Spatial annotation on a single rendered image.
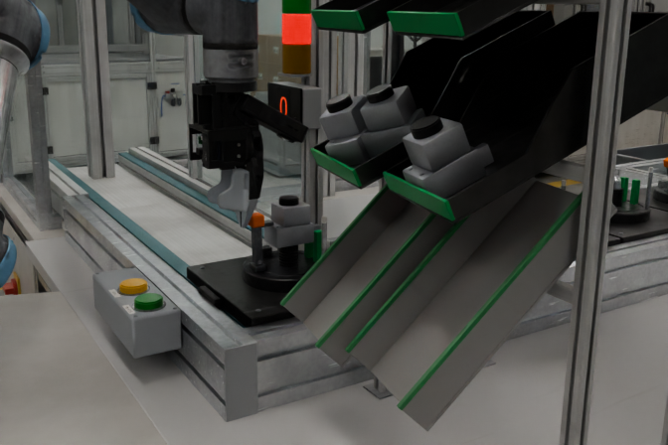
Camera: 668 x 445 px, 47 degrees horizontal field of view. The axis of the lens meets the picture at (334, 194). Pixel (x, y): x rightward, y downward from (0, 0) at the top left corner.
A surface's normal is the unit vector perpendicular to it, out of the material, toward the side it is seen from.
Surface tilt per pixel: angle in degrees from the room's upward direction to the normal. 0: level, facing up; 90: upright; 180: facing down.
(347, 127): 109
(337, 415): 0
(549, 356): 0
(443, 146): 90
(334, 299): 45
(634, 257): 90
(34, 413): 0
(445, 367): 90
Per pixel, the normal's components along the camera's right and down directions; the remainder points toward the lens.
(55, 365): 0.01, -0.97
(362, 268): -0.65, -0.63
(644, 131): 0.56, 0.21
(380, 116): -0.39, 0.51
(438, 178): 0.36, 0.23
